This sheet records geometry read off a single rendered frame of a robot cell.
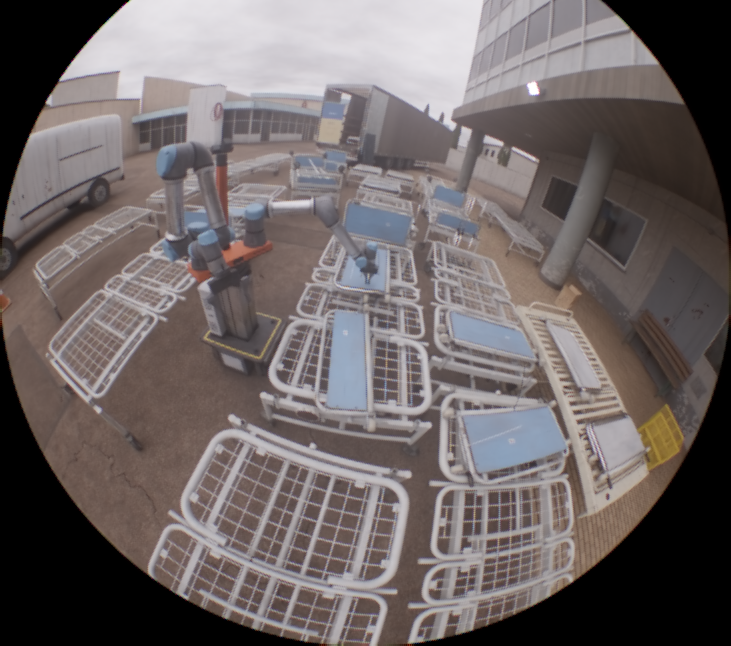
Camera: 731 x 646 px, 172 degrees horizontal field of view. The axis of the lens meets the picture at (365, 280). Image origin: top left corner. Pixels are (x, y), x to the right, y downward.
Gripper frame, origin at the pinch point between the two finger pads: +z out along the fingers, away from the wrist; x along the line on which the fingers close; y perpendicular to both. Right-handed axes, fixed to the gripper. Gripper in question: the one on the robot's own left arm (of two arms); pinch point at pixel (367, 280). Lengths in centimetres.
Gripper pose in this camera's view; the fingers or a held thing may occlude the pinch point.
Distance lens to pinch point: 184.8
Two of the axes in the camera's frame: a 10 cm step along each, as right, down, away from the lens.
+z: -1.0, 8.3, 5.5
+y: 1.2, -5.4, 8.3
